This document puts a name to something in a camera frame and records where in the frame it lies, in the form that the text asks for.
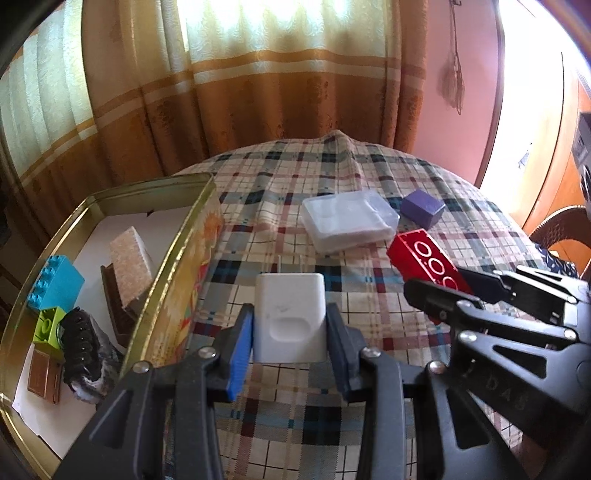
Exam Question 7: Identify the hanging wall tassel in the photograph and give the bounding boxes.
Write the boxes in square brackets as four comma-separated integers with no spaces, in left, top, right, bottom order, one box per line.
[441,1,465,115]

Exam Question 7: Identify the gold metal tin box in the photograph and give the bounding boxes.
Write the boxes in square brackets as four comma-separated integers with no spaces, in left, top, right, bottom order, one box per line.
[1,173,223,479]

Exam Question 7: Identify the white card box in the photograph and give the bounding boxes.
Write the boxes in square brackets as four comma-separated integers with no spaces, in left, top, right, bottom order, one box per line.
[109,227,155,318]

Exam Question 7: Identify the red toy brick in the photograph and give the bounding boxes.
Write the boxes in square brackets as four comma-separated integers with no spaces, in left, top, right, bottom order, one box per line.
[387,229,473,295]

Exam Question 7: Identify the purple cube block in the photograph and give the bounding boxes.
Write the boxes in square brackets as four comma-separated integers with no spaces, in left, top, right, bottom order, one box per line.
[401,189,446,230]

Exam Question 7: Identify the brown wicker chair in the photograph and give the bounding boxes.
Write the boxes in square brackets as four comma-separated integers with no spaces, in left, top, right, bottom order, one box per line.
[529,205,590,257]

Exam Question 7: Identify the white power adapter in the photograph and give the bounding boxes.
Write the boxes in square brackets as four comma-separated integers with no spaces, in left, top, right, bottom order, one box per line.
[252,272,328,364]

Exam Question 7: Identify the green soccer toy brick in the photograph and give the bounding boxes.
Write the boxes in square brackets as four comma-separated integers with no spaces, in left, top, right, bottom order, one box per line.
[33,306,66,362]

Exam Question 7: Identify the blue feather pattern cushion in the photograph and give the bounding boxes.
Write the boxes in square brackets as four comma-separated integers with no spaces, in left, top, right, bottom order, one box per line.
[543,251,579,278]

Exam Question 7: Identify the brown wooden block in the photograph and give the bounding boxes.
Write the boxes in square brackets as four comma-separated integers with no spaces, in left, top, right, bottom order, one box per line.
[100,264,137,348]

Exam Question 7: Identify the black ribbed hair clip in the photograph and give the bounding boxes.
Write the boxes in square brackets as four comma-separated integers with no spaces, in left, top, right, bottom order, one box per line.
[60,307,123,405]

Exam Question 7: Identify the cyan toy brick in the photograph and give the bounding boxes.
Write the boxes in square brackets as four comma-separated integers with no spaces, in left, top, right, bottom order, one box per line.
[27,255,84,312]

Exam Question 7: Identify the plaid tablecloth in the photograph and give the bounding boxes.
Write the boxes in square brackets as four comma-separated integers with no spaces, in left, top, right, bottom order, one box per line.
[163,130,574,480]

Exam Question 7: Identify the orange cream curtain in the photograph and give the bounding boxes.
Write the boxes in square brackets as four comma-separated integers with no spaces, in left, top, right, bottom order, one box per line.
[1,1,429,251]

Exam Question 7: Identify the copper metallic box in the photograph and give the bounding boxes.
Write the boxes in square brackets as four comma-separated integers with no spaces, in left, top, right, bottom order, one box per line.
[27,349,62,404]

